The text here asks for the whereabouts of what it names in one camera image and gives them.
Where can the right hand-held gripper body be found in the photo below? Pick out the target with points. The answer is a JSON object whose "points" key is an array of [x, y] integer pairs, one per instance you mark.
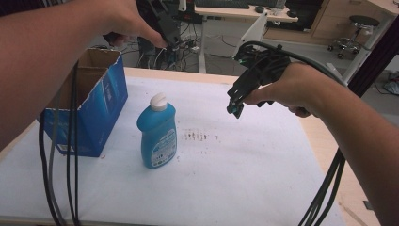
{"points": [[263, 64]]}

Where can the blue cardboard box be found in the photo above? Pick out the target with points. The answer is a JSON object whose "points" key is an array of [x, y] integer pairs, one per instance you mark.
{"points": [[100, 103]]}

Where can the blue detergent bottle white cap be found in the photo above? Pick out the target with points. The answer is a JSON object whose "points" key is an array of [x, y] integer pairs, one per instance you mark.
{"points": [[158, 135]]}

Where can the white standing desk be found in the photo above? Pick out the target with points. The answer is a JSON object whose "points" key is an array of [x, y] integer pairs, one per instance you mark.
{"points": [[251, 14]]}

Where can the black computer mouse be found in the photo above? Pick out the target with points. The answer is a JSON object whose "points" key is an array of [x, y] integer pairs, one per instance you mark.
{"points": [[259, 9]]}

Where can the black round stool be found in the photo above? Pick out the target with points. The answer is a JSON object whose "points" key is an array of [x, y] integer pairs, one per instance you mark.
{"points": [[357, 31]]}

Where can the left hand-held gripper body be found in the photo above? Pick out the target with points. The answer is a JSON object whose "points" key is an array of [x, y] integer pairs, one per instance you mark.
{"points": [[160, 19]]}

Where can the black keyboard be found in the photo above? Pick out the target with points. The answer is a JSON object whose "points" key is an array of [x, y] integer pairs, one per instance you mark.
{"points": [[221, 3]]}

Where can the wooden cabinet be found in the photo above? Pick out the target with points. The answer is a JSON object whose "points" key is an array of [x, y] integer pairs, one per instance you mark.
{"points": [[338, 15]]}

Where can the black metal frame post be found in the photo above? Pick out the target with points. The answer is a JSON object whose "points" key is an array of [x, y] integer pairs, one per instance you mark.
{"points": [[376, 59]]}

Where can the white power strip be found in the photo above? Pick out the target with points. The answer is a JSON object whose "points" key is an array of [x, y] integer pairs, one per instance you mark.
{"points": [[195, 49]]}

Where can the white table mat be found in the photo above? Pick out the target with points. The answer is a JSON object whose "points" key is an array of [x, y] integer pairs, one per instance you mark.
{"points": [[219, 175]]}

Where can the person's right hand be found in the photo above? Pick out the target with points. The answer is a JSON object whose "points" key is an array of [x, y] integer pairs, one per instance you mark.
{"points": [[291, 88]]}

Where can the person's left hand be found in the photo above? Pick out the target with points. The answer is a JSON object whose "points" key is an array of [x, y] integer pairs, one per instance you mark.
{"points": [[125, 17]]}

